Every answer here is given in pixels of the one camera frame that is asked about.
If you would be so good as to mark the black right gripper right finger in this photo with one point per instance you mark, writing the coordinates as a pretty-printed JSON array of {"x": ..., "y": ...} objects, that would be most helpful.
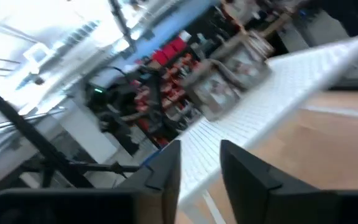
[{"x": 253, "y": 193}]

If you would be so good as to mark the red grey parts bin rack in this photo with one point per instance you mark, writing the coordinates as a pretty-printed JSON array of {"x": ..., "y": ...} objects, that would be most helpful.
[{"x": 166, "y": 53}]

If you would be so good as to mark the silver printed candle tin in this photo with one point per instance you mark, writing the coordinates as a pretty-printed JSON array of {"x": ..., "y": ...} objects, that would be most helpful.
[
  {"x": 247, "y": 59},
  {"x": 214, "y": 93}
]

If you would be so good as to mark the white perforated metal shelf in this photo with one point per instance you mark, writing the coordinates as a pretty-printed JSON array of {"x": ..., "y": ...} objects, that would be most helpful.
[{"x": 259, "y": 118}]

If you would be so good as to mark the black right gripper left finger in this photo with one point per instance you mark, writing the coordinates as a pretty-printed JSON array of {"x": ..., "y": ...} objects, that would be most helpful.
[{"x": 163, "y": 186}]

